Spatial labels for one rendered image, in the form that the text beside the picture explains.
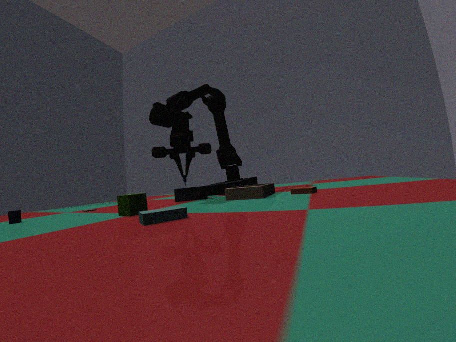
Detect brown rectangular tray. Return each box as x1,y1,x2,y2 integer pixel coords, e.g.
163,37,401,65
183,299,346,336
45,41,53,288
225,183,276,201

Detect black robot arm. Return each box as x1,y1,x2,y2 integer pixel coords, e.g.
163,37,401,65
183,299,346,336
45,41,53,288
149,84,243,183

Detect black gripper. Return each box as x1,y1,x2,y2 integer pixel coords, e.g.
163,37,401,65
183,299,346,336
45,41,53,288
151,127,212,177

